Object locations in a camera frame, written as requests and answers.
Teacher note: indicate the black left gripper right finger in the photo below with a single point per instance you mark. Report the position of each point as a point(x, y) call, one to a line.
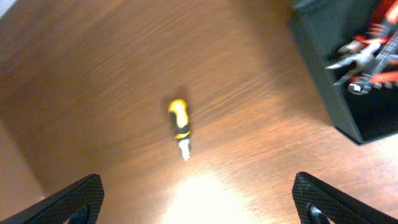
point(318, 202)

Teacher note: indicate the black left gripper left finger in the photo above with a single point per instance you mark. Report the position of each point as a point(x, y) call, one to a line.
point(80, 202)

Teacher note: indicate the yellow black stubby screwdriver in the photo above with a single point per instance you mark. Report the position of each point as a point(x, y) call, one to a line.
point(180, 120)

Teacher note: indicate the orange socket rail with sockets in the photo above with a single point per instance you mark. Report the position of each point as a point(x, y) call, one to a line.
point(384, 80)

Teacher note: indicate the orange black long-nose pliers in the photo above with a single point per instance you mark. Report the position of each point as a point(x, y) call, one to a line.
point(357, 62)

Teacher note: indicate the black box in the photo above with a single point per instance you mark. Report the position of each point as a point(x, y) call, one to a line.
point(320, 27)

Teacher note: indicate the silver ring wrench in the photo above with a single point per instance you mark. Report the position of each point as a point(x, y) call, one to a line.
point(362, 85)

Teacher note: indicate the red handled side cutters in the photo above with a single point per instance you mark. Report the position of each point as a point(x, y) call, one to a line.
point(382, 24)

